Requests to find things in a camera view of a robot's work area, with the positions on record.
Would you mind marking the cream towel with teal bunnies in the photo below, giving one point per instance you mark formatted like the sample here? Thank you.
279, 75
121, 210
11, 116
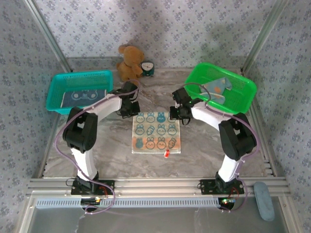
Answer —
155, 136

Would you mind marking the light blue orange dotted towel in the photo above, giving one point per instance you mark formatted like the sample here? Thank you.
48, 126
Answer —
216, 91

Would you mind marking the blue towel with pale print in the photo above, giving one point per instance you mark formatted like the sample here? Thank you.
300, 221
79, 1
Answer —
82, 97

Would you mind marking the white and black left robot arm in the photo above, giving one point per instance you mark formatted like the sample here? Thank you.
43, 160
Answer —
83, 162

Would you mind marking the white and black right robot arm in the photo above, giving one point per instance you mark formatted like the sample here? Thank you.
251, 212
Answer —
206, 116

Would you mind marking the small teal alarm clock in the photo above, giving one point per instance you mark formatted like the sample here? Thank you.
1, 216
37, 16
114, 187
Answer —
147, 68

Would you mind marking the brown teddy bear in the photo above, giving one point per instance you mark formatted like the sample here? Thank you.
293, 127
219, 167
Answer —
130, 63

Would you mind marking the teal plastic basket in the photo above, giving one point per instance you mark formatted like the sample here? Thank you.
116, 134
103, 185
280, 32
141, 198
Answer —
80, 80

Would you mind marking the green plastic basket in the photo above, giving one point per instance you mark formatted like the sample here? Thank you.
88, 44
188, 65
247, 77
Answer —
240, 89

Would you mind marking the small circuit board with lights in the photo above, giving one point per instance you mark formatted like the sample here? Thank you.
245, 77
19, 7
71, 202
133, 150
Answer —
93, 200
227, 201

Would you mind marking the grey metal lower shelf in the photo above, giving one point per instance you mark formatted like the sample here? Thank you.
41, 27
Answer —
155, 222

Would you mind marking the blue-grey oblong pad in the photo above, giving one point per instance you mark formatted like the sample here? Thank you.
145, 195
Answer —
263, 201

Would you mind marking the aluminium front rail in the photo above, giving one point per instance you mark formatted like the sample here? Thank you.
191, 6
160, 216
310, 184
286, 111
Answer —
155, 187

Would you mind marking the aluminium table side rail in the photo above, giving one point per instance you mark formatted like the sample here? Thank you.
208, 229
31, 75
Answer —
49, 143
264, 155

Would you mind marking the aluminium frame post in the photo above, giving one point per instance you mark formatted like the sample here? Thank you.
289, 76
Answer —
270, 24
42, 23

